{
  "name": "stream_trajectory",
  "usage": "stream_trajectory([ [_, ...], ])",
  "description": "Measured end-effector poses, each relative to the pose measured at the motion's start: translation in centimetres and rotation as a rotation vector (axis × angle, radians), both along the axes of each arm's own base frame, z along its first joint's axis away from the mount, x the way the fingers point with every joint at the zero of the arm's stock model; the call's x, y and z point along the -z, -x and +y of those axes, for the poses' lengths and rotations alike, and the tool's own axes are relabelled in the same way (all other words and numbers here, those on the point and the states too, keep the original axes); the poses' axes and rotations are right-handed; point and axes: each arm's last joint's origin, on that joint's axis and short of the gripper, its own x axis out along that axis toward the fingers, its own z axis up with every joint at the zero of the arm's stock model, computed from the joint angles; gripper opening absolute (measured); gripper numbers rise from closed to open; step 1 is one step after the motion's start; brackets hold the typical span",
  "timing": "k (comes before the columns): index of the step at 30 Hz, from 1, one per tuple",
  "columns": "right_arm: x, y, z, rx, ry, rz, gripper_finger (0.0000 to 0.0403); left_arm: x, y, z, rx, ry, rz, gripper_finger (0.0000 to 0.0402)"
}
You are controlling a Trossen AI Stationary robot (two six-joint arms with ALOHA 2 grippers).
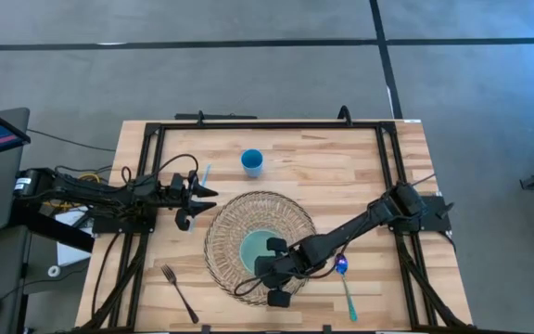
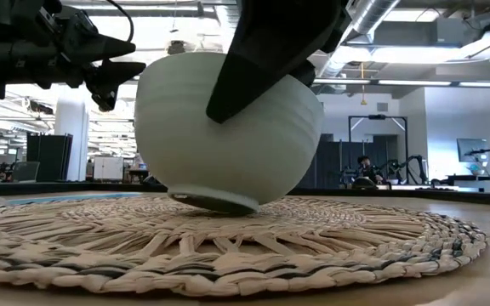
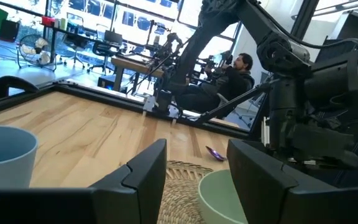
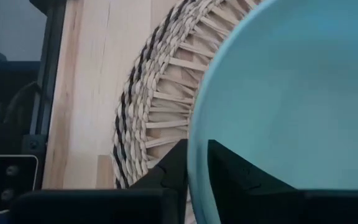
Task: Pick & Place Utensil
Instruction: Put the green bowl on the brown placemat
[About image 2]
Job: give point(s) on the dark partition wall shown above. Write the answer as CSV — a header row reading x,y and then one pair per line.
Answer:
x,y
334,163

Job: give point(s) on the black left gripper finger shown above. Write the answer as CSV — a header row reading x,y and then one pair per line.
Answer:
x,y
109,78
109,47

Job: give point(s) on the white cabinet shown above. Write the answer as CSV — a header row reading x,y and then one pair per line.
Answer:
x,y
108,168

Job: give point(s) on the ceiling light strip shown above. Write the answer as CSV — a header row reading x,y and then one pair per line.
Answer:
x,y
487,84
340,81
415,83

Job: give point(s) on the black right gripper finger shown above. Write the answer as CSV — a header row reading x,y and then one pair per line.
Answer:
x,y
245,89
306,75

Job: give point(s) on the pale green ceramic bowl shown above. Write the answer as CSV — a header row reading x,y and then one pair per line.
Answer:
x,y
228,166

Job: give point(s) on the black cabinet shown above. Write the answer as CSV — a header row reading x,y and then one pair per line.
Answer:
x,y
49,155

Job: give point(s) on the round woven straw placemat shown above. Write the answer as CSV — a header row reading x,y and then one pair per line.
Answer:
x,y
228,255

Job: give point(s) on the grey chair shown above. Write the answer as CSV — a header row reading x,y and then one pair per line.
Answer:
x,y
26,171

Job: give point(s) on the white pillar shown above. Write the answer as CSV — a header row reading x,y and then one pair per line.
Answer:
x,y
71,140

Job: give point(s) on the person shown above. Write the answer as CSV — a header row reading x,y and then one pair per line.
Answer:
x,y
366,170

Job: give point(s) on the silver ceiling duct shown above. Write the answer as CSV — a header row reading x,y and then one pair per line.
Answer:
x,y
372,17

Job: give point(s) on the black metal gantry frame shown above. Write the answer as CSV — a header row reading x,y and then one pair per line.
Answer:
x,y
406,140

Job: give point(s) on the computer monitor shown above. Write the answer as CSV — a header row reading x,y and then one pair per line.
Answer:
x,y
471,149

